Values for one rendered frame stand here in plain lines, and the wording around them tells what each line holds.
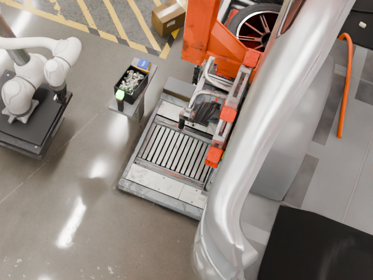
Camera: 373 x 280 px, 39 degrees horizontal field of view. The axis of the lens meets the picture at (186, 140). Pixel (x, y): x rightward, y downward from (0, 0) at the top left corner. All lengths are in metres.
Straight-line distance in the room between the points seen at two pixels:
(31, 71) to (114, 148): 0.81
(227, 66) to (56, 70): 1.15
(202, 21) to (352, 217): 1.39
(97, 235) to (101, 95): 1.07
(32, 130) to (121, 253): 0.99
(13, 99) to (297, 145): 1.78
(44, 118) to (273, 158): 1.66
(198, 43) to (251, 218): 1.22
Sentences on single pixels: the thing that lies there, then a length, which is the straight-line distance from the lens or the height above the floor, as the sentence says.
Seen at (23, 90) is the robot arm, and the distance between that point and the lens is 3.45.
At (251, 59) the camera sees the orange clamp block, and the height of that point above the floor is 1.10.
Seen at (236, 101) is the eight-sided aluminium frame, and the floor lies 1.12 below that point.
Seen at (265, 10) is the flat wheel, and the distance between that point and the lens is 3.97.
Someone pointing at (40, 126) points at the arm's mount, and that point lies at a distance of 3.59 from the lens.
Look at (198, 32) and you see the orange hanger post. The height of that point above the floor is 0.86.
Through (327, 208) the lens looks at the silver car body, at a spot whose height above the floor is 0.91.
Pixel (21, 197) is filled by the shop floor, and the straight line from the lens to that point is 3.76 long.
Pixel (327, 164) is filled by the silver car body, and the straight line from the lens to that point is 2.86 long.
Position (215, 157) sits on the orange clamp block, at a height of 0.88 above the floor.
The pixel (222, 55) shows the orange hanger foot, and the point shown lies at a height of 0.68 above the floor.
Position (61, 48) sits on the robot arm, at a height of 1.06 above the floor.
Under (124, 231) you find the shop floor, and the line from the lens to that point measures 3.61.
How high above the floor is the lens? 3.46
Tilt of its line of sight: 63 degrees down
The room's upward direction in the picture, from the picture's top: 10 degrees clockwise
